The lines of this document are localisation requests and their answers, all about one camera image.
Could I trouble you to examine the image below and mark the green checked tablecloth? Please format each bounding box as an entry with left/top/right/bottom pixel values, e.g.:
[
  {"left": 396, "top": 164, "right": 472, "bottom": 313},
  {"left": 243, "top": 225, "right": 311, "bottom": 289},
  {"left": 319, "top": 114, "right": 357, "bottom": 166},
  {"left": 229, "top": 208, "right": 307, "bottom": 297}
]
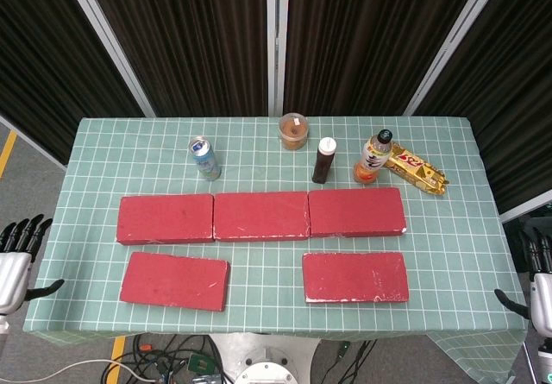
[{"left": 23, "top": 116, "right": 531, "bottom": 384}]

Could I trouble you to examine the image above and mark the clear jar of rubber bands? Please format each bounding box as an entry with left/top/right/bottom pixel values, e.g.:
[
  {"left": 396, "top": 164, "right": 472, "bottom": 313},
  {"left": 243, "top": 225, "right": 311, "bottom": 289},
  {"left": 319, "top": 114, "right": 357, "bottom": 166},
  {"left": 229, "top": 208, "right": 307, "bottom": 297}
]
[{"left": 278, "top": 112, "right": 311, "bottom": 152}]

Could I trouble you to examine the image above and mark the white partition frame rail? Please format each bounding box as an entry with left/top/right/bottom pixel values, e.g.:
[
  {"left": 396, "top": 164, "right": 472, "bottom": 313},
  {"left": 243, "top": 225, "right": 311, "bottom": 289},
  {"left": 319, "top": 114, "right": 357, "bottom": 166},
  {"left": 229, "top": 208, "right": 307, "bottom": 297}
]
[
  {"left": 0, "top": 114, "right": 68, "bottom": 172},
  {"left": 499, "top": 193, "right": 552, "bottom": 224}
]

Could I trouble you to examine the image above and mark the black cable bundle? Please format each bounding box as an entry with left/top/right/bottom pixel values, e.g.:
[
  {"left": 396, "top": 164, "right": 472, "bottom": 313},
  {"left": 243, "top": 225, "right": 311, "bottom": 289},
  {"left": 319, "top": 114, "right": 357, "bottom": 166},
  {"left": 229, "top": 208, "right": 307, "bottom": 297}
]
[
  {"left": 323, "top": 339, "right": 377, "bottom": 384},
  {"left": 103, "top": 334, "right": 225, "bottom": 384}
]

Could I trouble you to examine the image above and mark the green circuit board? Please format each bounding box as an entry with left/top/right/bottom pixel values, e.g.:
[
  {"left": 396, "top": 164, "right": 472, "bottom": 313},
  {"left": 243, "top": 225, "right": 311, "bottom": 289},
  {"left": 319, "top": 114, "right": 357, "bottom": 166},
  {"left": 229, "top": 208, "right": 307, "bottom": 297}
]
[{"left": 188, "top": 355, "right": 215, "bottom": 375}]

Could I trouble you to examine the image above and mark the white partition post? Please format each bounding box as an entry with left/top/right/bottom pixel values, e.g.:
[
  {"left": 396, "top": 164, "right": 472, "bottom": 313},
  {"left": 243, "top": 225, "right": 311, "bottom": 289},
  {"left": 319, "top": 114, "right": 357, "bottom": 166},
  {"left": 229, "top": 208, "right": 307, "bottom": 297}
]
[
  {"left": 60, "top": 0, "right": 157, "bottom": 117},
  {"left": 266, "top": 0, "right": 289, "bottom": 116},
  {"left": 403, "top": 0, "right": 510, "bottom": 116}
]

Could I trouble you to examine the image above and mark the white cable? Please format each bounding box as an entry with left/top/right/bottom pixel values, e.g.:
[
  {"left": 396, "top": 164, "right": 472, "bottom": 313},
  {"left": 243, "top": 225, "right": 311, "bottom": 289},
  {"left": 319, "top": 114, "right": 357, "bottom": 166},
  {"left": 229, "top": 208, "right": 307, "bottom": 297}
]
[{"left": 0, "top": 359, "right": 147, "bottom": 384}]

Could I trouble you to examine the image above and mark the dark sauce bottle white cap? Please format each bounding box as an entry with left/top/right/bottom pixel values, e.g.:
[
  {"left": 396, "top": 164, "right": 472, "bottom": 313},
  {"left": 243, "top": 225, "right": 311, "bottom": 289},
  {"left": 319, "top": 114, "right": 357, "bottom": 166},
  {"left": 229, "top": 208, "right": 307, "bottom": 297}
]
[{"left": 311, "top": 137, "right": 337, "bottom": 185}]

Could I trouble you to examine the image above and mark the tea bottle with white label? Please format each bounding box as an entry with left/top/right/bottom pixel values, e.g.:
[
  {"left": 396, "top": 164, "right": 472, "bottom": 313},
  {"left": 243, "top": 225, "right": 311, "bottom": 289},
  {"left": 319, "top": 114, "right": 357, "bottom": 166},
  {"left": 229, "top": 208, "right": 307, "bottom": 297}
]
[{"left": 353, "top": 129, "right": 395, "bottom": 185}]

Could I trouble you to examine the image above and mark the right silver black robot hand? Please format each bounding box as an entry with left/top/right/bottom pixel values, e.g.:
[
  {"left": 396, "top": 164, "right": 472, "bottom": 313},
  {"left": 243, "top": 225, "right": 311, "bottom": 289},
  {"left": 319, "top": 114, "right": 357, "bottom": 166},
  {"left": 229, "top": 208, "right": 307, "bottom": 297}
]
[{"left": 494, "top": 226, "right": 552, "bottom": 333}]

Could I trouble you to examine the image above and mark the gold snack package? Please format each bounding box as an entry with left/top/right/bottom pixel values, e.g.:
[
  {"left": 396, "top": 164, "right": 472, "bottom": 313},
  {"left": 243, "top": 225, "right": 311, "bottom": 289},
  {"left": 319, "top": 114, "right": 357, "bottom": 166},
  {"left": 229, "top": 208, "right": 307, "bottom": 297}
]
[{"left": 385, "top": 142, "right": 450, "bottom": 197}]

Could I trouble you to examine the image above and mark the dark ribbed partition panel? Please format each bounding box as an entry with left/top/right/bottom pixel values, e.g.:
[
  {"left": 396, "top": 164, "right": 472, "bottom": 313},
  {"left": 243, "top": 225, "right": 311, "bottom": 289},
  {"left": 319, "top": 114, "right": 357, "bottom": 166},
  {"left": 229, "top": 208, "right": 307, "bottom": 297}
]
[
  {"left": 0, "top": 0, "right": 146, "bottom": 165},
  {"left": 81, "top": 0, "right": 271, "bottom": 117},
  {"left": 413, "top": 0, "right": 552, "bottom": 215},
  {"left": 282, "top": 0, "right": 486, "bottom": 117}
]

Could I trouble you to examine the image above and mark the light blue drink can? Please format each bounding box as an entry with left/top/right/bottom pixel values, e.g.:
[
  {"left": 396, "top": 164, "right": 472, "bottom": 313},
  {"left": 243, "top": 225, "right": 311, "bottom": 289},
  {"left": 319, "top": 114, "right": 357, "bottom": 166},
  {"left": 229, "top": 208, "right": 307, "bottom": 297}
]
[{"left": 187, "top": 136, "right": 223, "bottom": 182}]

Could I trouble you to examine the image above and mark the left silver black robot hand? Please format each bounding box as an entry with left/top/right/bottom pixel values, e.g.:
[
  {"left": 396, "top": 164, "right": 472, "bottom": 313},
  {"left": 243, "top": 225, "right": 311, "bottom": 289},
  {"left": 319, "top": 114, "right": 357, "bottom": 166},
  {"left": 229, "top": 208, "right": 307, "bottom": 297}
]
[{"left": 0, "top": 214, "right": 65, "bottom": 316}]

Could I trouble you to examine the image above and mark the red brick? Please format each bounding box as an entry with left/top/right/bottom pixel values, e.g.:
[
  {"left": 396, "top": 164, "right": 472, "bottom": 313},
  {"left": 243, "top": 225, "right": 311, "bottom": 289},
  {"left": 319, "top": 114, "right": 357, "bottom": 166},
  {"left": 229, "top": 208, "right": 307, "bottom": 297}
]
[
  {"left": 307, "top": 187, "right": 409, "bottom": 238},
  {"left": 119, "top": 251, "right": 231, "bottom": 312},
  {"left": 212, "top": 192, "right": 311, "bottom": 242},
  {"left": 301, "top": 251, "right": 410, "bottom": 304},
  {"left": 115, "top": 193, "right": 216, "bottom": 246}
]

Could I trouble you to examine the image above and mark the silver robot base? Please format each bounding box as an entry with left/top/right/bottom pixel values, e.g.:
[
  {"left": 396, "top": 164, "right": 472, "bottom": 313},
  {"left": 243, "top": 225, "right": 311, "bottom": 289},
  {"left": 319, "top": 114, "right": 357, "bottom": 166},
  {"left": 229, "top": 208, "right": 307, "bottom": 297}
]
[{"left": 210, "top": 334, "right": 323, "bottom": 384}]

